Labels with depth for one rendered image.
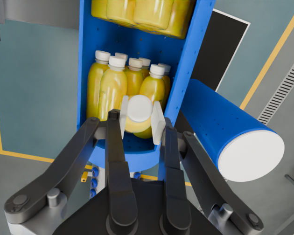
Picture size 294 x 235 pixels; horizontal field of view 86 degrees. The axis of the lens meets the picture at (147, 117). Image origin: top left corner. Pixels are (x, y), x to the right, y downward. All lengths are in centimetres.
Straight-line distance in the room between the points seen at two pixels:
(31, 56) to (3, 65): 29
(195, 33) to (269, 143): 59
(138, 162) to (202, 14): 34
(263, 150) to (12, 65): 194
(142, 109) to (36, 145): 204
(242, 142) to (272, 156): 17
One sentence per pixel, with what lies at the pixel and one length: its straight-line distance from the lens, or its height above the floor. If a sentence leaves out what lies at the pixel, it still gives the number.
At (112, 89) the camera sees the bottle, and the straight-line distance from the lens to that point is 39.
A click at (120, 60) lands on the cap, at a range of 40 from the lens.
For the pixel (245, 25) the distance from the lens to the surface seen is 162.
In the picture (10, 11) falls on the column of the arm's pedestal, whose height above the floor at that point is 92.
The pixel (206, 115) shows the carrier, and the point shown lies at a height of 79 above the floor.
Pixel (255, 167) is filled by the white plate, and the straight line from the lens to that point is 86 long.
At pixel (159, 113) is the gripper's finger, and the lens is 19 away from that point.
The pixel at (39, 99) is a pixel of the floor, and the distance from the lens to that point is 189.
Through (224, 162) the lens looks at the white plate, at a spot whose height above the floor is 104.
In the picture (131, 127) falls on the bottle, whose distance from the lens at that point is 26.
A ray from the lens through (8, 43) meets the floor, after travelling 188.
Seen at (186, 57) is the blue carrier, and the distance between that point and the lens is 34.
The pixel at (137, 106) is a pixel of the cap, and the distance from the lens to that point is 23.
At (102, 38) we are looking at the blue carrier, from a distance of 53.
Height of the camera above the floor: 153
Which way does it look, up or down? 63 degrees down
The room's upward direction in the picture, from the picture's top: 173 degrees clockwise
